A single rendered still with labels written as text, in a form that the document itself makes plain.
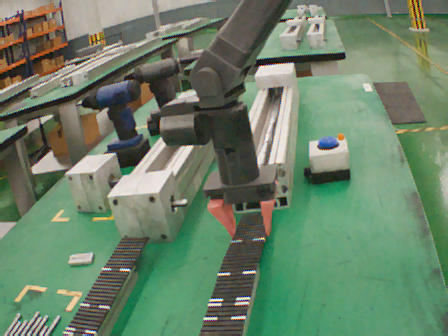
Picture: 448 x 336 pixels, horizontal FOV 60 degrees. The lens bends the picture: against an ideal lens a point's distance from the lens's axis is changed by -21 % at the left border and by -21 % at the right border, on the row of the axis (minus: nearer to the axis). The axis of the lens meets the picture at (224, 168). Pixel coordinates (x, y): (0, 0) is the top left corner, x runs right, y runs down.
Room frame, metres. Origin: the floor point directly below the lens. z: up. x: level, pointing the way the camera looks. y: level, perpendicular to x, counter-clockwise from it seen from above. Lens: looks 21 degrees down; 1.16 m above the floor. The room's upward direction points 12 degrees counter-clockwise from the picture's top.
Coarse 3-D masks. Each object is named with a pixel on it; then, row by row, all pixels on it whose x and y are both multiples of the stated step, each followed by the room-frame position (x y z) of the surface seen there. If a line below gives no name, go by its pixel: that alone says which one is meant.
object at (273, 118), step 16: (272, 96) 1.36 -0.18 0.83; (288, 96) 1.18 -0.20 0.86; (256, 112) 1.08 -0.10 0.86; (272, 112) 1.15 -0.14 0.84; (288, 112) 1.03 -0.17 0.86; (256, 128) 0.98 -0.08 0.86; (272, 128) 1.02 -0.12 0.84; (288, 128) 0.92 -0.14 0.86; (256, 144) 0.95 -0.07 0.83; (272, 144) 0.94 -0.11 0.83; (288, 144) 0.86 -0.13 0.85; (272, 160) 0.76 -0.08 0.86; (288, 160) 0.82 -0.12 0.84; (288, 176) 0.78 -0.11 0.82; (288, 192) 0.75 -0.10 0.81; (240, 208) 0.78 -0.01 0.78; (256, 208) 0.76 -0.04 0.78
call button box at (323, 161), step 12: (312, 144) 0.87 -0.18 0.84; (336, 144) 0.83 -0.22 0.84; (312, 156) 0.81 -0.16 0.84; (324, 156) 0.81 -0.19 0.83; (336, 156) 0.80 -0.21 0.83; (348, 156) 0.79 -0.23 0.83; (312, 168) 0.81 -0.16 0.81; (324, 168) 0.81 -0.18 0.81; (336, 168) 0.80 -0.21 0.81; (348, 168) 0.79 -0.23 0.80; (312, 180) 0.81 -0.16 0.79; (324, 180) 0.81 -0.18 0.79; (336, 180) 0.80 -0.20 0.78
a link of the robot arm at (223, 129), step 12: (204, 108) 0.66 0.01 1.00; (216, 108) 0.65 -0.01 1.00; (228, 108) 0.63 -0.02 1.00; (240, 108) 0.63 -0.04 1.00; (204, 120) 0.66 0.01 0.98; (216, 120) 0.63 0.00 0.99; (228, 120) 0.62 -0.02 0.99; (240, 120) 0.63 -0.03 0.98; (204, 132) 0.66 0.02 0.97; (216, 132) 0.63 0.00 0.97; (228, 132) 0.62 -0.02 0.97; (240, 132) 0.63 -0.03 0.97; (216, 144) 0.64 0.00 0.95; (228, 144) 0.62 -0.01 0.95; (240, 144) 0.62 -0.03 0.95
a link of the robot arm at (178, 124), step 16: (208, 80) 0.61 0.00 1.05; (192, 96) 0.69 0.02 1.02; (208, 96) 0.62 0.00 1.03; (224, 96) 0.61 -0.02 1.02; (160, 112) 0.68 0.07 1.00; (176, 112) 0.67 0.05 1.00; (192, 112) 0.66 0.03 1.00; (160, 128) 0.67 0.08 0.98; (176, 128) 0.66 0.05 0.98; (192, 128) 0.65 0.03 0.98; (176, 144) 0.67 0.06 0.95; (192, 144) 0.66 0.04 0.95
